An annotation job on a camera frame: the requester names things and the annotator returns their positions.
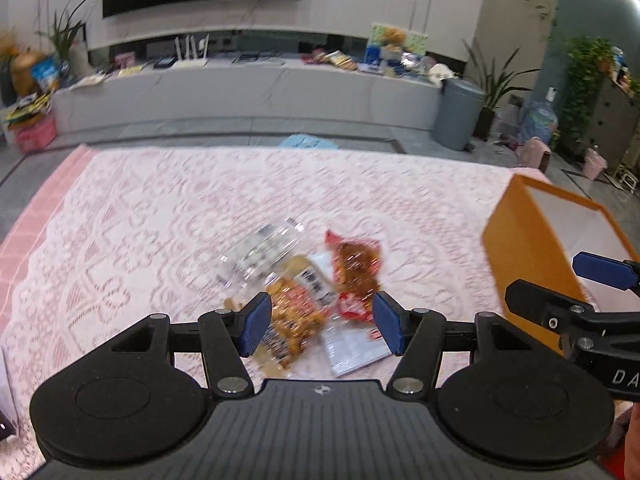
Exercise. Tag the grey drawer cabinet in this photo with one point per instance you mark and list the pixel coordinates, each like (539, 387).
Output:
(620, 125)

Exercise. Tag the clear plastic snack packet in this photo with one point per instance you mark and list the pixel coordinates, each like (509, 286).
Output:
(257, 255)

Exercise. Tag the grey trash can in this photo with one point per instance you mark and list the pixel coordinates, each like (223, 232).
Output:
(457, 115)

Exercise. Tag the leafy climbing plant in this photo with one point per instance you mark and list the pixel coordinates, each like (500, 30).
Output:
(587, 80)

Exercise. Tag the blue water bottle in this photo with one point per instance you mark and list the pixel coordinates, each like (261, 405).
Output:
(539, 120)

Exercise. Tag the green grass-leaf plant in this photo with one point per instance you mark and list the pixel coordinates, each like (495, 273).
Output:
(65, 30)

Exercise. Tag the blue snack bag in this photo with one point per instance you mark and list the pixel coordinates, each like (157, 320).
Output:
(45, 74)

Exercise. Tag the pink heater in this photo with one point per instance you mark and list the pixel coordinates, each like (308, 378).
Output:
(534, 154)

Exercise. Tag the orange snack packet white label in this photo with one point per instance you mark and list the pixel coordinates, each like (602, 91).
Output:
(297, 310)

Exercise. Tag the white-backed snack packet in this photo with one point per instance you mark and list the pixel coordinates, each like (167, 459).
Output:
(350, 352)

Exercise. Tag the potted long-leaf plant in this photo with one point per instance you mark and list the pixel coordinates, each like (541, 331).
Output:
(492, 90)

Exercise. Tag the gold vase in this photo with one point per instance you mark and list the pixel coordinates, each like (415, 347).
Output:
(26, 72)

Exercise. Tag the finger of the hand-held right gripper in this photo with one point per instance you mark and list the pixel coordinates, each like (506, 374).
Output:
(602, 269)
(537, 300)

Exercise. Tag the person's right forearm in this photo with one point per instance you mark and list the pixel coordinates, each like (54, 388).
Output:
(631, 440)

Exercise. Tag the white router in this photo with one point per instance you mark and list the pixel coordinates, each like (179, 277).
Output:
(190, 60)

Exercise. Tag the white lace tablecloth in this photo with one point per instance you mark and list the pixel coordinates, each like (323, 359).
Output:
(150, 240)

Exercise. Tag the pink checked tablecloth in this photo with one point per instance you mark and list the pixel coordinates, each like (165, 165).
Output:
(30, 210)

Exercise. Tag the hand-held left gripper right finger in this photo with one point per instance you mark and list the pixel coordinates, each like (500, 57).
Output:
(391, 322)

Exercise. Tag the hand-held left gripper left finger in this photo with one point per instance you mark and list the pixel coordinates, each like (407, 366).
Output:
(254, 324)

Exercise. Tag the light blue paper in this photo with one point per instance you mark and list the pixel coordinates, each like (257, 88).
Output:
(309, 142)

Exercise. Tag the dried yellow flowers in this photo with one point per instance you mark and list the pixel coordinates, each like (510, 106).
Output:
(7, 45)

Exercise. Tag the red-brown snack packet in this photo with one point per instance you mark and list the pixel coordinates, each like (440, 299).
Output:
(355, 270)

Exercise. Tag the grey marble television console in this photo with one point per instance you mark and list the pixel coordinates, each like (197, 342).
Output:
(240, 95)

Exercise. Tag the pink storage box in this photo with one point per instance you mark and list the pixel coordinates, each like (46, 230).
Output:
(35, 135)

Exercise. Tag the orange cardboard box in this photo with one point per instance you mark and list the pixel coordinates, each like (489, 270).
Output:
(530, 255)

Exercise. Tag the pile of yellow-black packets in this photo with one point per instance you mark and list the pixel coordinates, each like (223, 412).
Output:
(27, 109)

